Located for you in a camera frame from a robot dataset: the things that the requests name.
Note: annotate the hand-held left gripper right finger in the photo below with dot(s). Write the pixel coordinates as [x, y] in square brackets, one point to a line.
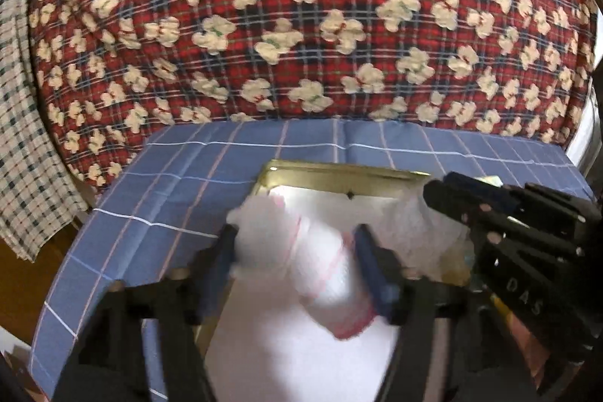
[374, 275]

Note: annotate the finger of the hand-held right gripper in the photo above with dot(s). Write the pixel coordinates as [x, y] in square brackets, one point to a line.
[494, 237]
[452, 195]

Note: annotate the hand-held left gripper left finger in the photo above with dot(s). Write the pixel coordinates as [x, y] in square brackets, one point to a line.
[217, 270]

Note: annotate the clear plastic cotton packet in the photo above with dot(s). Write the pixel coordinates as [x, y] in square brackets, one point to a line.
[419, 227]

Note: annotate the white sock with pink stripes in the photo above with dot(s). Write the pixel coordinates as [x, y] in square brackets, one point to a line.
[282, 251]

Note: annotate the gold metal tray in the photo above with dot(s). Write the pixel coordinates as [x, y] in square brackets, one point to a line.
[329, 178]

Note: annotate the pale patterned tissue box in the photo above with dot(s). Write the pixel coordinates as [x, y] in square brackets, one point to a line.
[492, 180]

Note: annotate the blue checked bedsheet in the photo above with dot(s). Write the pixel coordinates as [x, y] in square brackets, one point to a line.
[165, 195]

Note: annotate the red plaid bear-print blanket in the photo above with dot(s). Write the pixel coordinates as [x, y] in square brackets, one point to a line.
[301, 30]

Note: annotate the green white checked cloth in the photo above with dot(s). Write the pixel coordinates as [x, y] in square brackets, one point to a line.
[23, 124]

